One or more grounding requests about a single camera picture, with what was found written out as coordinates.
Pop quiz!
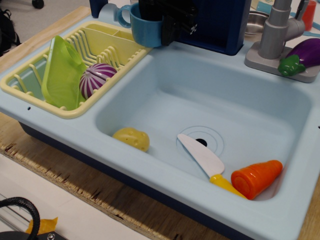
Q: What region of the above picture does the orange toy carrot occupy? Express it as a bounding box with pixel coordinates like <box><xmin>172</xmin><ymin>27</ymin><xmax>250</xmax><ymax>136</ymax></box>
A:
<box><xmin>231</xmin><ymin>160</ymin><xmax>283</xmax><ymax>200</ymax></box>

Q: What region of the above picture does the black braided cable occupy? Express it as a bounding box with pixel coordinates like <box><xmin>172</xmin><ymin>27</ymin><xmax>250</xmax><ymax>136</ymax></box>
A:
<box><xmin>0</xmin><ymin>196</ymin><xmax>41</xmax><ymax>240</ymax></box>

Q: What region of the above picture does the purple toy eggplant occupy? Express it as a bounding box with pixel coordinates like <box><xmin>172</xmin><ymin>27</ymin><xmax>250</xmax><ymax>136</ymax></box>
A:
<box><xmin>277</xmin><ymin>38</ymin><xmax>320</xmax><ymax>77</ymax></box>

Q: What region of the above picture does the purple striped toy onion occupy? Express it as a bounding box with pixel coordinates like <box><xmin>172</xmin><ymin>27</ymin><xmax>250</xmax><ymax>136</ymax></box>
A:
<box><xmin>79</xmin><ymin>63</ymin><xmax>118</xmax><ymax>100</ymax></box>

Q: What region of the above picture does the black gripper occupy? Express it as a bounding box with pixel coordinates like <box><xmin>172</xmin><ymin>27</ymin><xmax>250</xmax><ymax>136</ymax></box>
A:
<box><xmin>138</xmin><ymin>0</ymin><xmax>198</xmax><ymax>46</ymax></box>

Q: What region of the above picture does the black bag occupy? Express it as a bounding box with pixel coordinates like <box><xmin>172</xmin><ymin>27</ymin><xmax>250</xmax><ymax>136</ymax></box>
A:
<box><xmin>0</xmin><ymin>9</ymin><xmax>21</xmax><ymax>57</ymax></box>

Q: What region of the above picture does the blue plastic cup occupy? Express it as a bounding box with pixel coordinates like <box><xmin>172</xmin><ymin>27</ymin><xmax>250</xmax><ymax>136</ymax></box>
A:
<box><xmin>116</xmin><ymin>3</ymin><xmax>163</xmax><ymax>48</ymax></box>

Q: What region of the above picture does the silver metal bowl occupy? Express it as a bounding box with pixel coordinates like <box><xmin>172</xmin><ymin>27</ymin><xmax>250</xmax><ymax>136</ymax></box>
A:
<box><xmin>245</xmin><ymin>11</ymin><xmax>269</xmax><ymax>36</ymax></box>

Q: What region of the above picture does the grey toy faucet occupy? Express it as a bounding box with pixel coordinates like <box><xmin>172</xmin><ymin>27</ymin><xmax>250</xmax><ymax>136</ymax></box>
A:
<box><xmin>244</xmin><ymin>0</ymin><xmax>309</xmax><ymax>76</ymax></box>

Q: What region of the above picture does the yellow dish drying rack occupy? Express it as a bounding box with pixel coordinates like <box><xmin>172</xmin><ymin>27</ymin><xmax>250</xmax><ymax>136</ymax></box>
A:
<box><xmin>0</xmin><ymin>21</ymin><xmax>150</xmax><ymax>119</ymax></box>

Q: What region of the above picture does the yellow toy potato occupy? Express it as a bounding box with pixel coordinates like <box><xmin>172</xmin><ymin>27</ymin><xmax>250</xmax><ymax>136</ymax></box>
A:
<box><xmin>112</xmin><ymin>127</ymin><xmax>150</xmax><ymax>152</ymax></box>

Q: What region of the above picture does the yellow tape piece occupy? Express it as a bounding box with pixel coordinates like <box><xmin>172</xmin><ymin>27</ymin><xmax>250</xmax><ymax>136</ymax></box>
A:
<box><xmin>25</xmin><ymin>217</ymin><xmax>58</xmax><ymax>235</ymax></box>

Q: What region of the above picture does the white toy knife yellow handle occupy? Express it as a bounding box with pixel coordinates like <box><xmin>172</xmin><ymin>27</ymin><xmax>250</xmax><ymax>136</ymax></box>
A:
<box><xmin>177</xmin><ymin>133</ymin><xmax>246</xmax><ymax>199</ymax></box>

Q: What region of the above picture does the green plastic plate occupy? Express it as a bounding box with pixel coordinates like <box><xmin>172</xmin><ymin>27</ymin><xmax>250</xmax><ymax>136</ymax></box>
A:
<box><xmin>41</xmin><ymin>35</ymin><xmax>87</xmax><ymax>111</ymax></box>

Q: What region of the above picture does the black chair caster wheel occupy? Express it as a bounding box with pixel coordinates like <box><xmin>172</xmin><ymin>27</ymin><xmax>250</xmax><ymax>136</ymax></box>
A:
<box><xmin>31</xmin><ymin>0</ymin><xmax>44</xmax><ymax>10</ymax></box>

